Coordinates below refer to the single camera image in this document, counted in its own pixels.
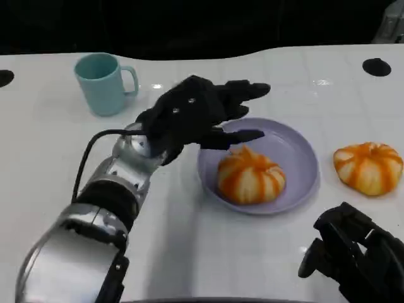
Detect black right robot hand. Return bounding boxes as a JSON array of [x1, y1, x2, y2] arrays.
[[298, 201, 404, 303]]

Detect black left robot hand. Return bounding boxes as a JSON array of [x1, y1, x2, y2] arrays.
[[135, 74, 271, 167]]

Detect orange white toy bread roll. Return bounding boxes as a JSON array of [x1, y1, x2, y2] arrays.
[[217, 145, 287, 206], [333, 142, 404, 196]]

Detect pale green mug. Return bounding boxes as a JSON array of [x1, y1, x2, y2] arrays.
[[74, 52, 140, 117]]

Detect lilac plate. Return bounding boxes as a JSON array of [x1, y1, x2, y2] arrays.
[[197, 117, 319, 216]]

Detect grey background machine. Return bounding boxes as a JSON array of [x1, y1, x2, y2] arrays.
[[372, 0, 404, 44]]

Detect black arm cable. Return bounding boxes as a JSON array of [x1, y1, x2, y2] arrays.
[[71, 128, 149, 203]]

